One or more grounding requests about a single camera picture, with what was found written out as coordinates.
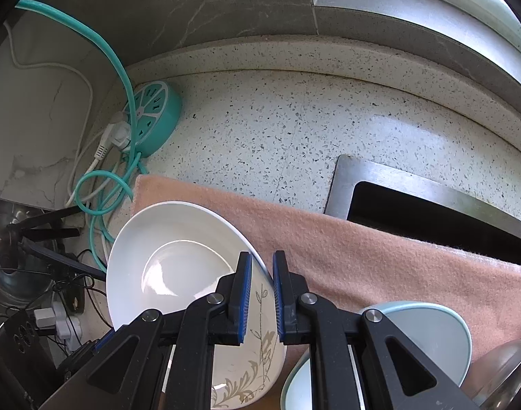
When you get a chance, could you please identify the white cable with plug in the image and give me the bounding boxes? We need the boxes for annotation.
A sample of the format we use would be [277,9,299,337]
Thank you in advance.
[4,21,133,206]

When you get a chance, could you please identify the steel bowl with red outside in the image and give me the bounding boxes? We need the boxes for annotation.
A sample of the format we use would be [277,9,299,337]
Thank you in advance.
[461,314,521,410]

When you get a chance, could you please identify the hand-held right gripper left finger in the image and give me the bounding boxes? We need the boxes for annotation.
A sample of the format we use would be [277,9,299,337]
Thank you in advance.
[38,251,253,410]

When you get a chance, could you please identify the teal cable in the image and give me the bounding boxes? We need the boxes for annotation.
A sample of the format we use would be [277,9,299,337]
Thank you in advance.
[15,0,146,268]

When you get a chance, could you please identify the light blue bowl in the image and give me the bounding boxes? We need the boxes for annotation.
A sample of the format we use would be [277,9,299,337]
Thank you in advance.
[279,301,473,410]

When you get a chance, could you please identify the white plug adapters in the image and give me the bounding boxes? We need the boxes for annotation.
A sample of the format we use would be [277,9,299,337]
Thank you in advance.
[33,299,84,346]

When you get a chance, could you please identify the steel sink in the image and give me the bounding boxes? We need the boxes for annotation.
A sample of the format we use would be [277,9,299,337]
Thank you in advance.
[324,155,521,265]

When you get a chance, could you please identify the round teal power strip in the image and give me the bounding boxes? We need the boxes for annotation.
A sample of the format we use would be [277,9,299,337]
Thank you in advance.
[123,82,183,157]

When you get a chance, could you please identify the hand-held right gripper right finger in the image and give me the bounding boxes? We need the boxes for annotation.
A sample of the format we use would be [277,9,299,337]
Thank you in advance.
[272,250,479,410]

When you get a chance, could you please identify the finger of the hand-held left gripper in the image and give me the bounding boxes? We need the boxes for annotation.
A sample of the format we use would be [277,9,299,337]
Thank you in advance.
[57,339,116,385]

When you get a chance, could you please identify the black tripod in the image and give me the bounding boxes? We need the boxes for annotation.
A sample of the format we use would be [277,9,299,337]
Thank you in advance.
[0,205,107,280]

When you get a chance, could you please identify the white plate with leaf print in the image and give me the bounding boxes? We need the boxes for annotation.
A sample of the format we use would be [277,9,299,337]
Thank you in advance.
[106,201,287,410]

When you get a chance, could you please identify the pink cloth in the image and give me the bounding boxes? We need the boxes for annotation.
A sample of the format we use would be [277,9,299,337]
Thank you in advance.
[132,174,521,377]

